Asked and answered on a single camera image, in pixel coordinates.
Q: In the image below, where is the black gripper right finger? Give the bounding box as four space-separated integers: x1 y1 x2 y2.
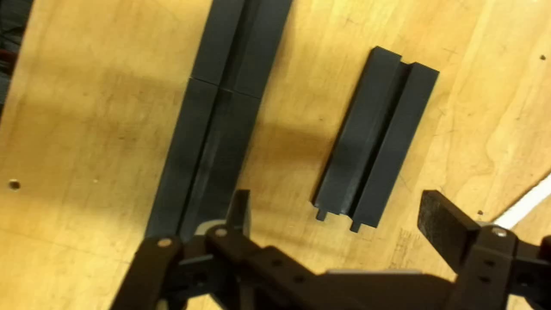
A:
417 190 551 310

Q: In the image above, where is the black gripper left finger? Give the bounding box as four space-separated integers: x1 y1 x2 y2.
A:
109 190 362 310

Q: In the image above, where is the black long pad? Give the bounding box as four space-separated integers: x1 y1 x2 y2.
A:
312 47 439 233

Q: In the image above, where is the black small pad far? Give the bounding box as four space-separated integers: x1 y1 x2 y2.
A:
145 80 260 242

